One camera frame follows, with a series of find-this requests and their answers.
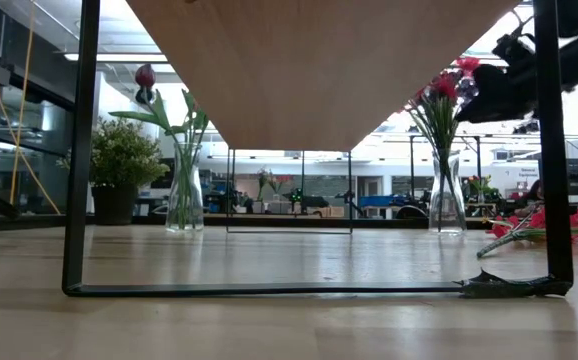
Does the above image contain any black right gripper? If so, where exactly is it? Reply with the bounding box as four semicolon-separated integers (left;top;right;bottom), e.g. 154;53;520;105
455;49;540;125

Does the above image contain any large red flower bunch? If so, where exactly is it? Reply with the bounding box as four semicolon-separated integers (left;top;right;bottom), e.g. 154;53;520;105
402;55;483;232

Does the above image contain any small red flower bunch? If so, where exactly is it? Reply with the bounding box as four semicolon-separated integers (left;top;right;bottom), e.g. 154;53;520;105
475;204;578;260

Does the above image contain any clear glass vase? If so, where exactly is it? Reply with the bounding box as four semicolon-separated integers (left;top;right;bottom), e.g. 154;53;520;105
164;140;206;233
427;148;469;236

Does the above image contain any dark maroon artificial tulip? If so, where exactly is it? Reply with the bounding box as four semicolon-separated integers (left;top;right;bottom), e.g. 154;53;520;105
134;62;193;230

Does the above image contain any red yellow flower bouquet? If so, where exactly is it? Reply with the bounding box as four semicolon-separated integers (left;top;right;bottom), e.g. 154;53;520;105
466;173;493;204

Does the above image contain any person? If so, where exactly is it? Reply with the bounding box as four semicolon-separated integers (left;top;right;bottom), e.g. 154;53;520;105
512;178;546;219

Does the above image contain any blue storage bin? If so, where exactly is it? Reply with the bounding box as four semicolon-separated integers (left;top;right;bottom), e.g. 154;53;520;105
357;195;396;208

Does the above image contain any wooden board tray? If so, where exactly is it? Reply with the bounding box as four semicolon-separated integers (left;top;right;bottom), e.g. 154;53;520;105
61;0;576;300

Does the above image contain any pink red flower bouquet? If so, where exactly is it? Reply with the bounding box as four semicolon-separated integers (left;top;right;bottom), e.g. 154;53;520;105
253;167;295;204

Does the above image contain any green potted plant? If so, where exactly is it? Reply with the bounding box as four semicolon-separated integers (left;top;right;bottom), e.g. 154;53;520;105
56;116;171;227

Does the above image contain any black thin frame stand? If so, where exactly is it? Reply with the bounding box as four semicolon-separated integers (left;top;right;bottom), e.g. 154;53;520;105
407;131;484;202

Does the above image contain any black table frame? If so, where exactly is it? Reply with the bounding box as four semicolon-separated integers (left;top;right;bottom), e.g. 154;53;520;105
23;212;500;230

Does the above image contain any yellow hanging cable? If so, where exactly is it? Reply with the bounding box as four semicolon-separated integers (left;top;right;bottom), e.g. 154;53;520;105
0;0;64;217

